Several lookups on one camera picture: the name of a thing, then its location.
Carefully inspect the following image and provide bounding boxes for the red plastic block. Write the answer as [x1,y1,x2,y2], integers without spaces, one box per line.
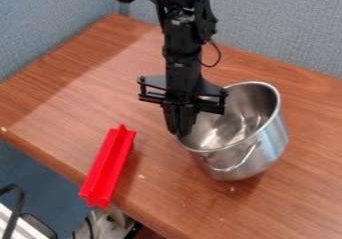
[79,125,136,209]

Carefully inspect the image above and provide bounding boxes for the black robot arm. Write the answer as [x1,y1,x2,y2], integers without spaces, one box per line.
[117,0,227,136]

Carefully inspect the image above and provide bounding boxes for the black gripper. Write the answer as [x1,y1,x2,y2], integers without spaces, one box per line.
[137,55,227,136]

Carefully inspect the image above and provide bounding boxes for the black white striped object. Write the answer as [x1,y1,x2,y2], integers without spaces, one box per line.
[0,184,58,239]

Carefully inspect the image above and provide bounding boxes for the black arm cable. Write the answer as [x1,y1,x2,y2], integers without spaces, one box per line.
[197,39,223,69]

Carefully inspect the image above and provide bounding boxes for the metal pot with handle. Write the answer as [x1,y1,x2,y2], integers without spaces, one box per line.
[177,81,290,181]

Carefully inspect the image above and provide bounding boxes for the white device under table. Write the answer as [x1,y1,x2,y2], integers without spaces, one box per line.
[68,204,139,239]

